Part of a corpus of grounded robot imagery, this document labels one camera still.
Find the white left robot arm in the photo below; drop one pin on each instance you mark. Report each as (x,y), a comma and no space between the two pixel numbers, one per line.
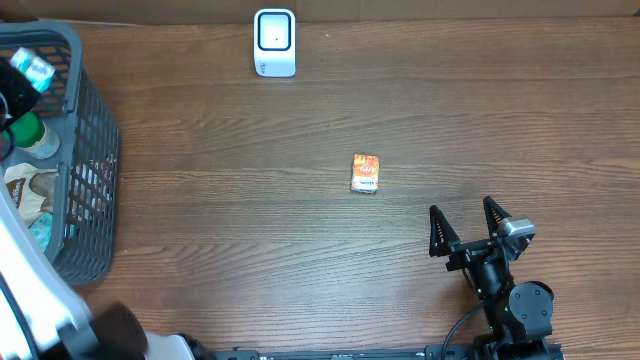
(42,316)

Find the small teal tissue pack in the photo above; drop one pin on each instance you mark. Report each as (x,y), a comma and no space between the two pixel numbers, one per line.
(36,70)

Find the orange tissue pack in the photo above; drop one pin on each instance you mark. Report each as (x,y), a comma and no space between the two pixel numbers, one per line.
(365,174)

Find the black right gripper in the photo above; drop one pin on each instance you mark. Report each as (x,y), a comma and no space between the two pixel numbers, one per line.
(466,253)

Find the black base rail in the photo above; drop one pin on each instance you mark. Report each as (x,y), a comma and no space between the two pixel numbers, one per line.
(430,352)

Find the green lid jar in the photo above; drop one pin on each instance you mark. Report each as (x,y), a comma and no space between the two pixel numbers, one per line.
(34,137)

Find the large teal wipes pack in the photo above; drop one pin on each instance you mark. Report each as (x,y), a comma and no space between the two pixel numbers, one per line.
(42,229)

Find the brown snack bag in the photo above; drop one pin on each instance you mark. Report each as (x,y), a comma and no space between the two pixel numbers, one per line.
(31,189)

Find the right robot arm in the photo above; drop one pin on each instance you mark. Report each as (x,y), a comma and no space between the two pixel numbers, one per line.
(519,316)

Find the grey plastic basket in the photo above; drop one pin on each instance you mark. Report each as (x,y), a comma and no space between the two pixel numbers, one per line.
(87,162)

